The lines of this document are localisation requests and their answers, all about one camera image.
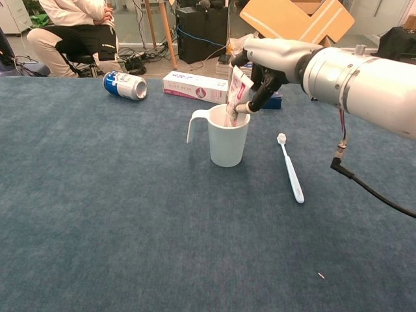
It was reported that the aluminium rail stack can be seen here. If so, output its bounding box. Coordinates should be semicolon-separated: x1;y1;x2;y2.
215;60;235;81

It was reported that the dark blue long box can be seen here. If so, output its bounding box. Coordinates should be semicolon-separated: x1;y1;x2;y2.
261;90;283;110

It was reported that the light blue toothbrush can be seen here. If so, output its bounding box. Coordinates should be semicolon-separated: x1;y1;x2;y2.
276;132;306;204

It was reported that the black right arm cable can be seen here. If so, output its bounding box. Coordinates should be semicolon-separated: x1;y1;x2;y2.
330;109;416;219

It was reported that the white cabinet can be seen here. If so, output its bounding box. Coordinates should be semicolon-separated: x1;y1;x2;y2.
0;0;33;34

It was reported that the black computer tower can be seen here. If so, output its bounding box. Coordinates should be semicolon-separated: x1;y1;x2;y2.
175;6;229;65

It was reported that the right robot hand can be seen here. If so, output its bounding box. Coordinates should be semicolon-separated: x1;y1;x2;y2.
230;38;324;114

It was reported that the blue felt table mat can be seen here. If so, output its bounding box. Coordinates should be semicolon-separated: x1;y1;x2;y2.
0;76;416;312

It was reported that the long white toothpaste box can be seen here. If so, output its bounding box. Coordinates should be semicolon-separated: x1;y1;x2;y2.
162;70;230;105

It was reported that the wooden easel leg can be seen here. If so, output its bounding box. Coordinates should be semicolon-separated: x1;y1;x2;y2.
144;0;178;70

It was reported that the blue padded chair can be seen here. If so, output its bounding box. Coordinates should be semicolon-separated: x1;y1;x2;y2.
0;27;51;77

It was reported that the pale blue handled cup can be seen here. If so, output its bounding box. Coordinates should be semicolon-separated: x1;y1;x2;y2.
186;103;252;168

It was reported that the large open cardboard box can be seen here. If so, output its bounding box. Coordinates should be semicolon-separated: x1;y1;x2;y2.
239;0;356;49

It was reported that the seated person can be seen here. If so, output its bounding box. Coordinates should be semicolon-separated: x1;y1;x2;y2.
25;0;123;78

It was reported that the black cloth covered object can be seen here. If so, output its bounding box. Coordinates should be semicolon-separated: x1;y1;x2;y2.
378;26;416;62

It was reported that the white toothpaste tube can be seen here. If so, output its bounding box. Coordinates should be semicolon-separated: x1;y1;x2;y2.
224;64;255;128

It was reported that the white plastic bag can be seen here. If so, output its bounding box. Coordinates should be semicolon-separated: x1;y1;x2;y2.
229;32;256;58

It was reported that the blue white drink can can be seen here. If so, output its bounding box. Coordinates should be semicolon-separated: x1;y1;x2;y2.
103;71;148;101

